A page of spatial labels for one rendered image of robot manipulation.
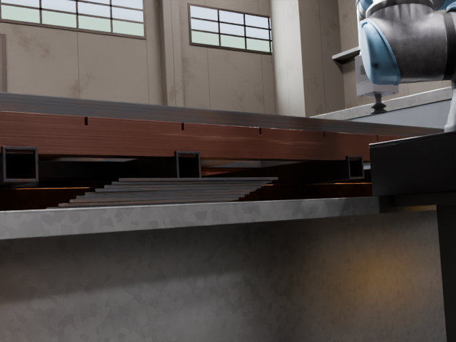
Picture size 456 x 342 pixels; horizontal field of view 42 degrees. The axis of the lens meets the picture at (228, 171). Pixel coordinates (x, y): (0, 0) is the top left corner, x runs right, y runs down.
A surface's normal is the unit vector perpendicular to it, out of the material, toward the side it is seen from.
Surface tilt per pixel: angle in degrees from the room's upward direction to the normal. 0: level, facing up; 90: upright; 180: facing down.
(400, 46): 99
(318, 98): 90
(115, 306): 90
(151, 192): 90
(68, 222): 90
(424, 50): 109
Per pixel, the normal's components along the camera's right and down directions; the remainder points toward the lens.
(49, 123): 0.62, -0.09
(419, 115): -0.78, 0.00
